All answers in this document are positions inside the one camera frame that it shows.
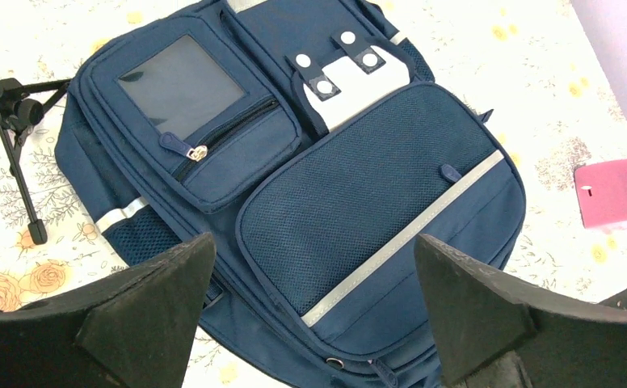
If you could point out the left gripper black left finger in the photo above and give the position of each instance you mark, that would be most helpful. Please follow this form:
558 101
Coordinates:
134 328

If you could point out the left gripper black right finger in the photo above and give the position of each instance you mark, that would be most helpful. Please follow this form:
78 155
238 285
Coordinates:
493 329

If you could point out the navy blue student backpack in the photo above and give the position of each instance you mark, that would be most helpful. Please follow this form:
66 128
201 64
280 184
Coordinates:
311 140

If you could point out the pink box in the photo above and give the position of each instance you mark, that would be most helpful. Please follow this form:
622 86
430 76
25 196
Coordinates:
602 195

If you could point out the black tripod stand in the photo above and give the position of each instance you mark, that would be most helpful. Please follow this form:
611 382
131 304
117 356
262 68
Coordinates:
22 107

